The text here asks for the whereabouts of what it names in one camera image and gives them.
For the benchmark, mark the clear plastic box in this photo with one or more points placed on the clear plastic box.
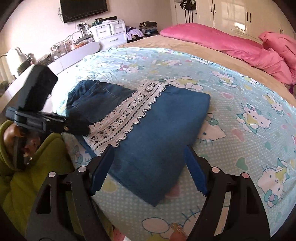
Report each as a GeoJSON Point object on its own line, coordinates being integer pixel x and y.
{"type": "Point", "coordinates": [60, 48]}

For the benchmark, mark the white ornate chair back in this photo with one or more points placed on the white ornate chair back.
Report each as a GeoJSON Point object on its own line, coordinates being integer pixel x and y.
{"type": "Point", "coordinates": [13, 60]}

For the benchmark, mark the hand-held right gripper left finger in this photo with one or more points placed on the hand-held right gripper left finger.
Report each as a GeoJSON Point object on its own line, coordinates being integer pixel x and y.
{"type": "Point", "coordinates": [101, 172]}

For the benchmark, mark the bowl with orange contents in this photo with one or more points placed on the bowl with orange contents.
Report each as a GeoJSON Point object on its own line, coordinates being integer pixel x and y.
{"type": "Point", "coordinates": [83, 40]}

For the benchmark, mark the white drawer cabinet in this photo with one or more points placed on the white drawer cabinet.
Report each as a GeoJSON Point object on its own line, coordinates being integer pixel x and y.
{"type": "Point", "coordinates": [108, 32]}

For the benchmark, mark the cartoon cat printed blanket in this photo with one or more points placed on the cartoon cat printed blanket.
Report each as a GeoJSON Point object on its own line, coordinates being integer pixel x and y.
{"type": "Point", "coordinates": [242, 92]}

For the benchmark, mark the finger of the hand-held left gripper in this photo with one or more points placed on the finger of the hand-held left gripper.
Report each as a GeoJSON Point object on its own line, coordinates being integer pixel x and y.
{"type": "Point", "coordinates": [76, 128]}
{"type": "Point", "coordinates": [55, 116]}

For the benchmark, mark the pile of clothes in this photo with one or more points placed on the pile of clothes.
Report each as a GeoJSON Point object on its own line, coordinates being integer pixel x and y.
{"type": "Point", "coordinates": [143, 29]}

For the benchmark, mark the person's right hand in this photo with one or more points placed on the person's right hand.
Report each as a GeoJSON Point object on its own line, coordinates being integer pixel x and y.
{"type": "Point", "coordinates": [178, 233]}

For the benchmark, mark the hanging bags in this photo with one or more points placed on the hanging bags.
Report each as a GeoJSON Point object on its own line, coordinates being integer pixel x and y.
{"type": "Point", "coordinates": [187, 4]}

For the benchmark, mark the white desk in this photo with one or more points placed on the white desk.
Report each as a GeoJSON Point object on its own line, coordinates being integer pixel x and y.
{"type": "Point", "coordinates": [69, 60]}

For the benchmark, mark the blue denim pants with lace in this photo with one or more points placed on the blue denim pants with lace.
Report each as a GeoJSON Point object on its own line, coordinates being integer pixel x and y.
{"type": "Point", "coordinates": [157, 129]}

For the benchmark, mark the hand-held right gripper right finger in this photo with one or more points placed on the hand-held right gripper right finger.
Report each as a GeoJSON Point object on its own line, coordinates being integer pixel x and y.
{"type": "Point", "coordinates": [196, 173]}

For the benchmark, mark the white wardrobe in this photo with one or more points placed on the white wardrobe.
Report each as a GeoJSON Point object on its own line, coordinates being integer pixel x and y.
{"type": "Point", "coordinates": [235, 16]}

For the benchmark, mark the person's pink floral trousers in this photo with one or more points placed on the person's pink floral trousers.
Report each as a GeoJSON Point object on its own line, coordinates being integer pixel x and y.
{"type": "Point", "coordinates": [121, 235]}

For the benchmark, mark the person's left hand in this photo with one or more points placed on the person's left hand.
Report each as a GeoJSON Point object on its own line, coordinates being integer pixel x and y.
{"type": "Point", "coordinates": [32, 150]}

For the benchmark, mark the black wall television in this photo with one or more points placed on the black wall television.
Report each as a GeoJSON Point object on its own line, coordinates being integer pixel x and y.
{"type": "Point", "coordinates": [83, 9]}

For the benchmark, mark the pink pillow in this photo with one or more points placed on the pink pillow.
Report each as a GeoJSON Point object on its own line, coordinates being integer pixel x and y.
{"type": "Point", "coordinates": [203, 37]}

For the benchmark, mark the person's left forearm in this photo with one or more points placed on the person's left forearm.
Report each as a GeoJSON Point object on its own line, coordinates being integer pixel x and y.
{"type": "Point", "coordinates": [55, 150]}

